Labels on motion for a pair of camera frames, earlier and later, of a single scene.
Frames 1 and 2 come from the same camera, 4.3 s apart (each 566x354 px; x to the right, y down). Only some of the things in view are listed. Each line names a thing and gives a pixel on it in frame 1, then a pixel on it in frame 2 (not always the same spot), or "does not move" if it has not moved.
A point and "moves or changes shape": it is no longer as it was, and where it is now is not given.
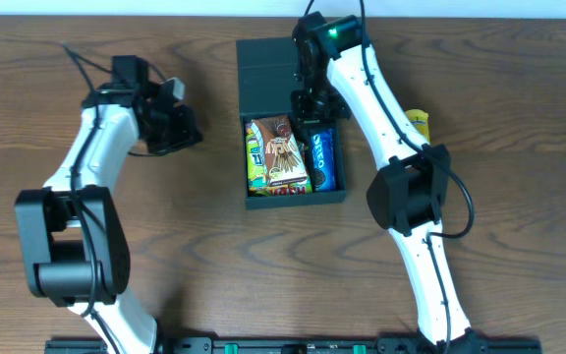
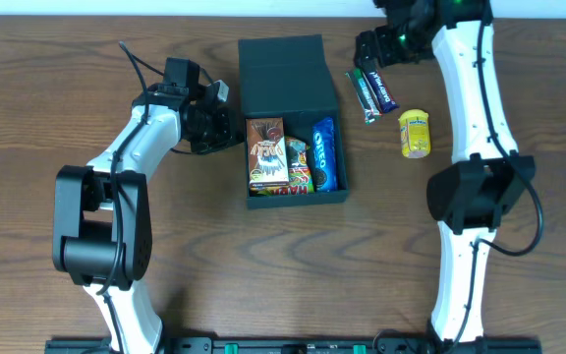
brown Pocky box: (285, 160) moves or changes shape
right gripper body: (319, 109) to (368, 49)
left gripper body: (174, 130) to (217, 134)
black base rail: (301, 345) does not move
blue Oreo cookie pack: (322, 144) does not move
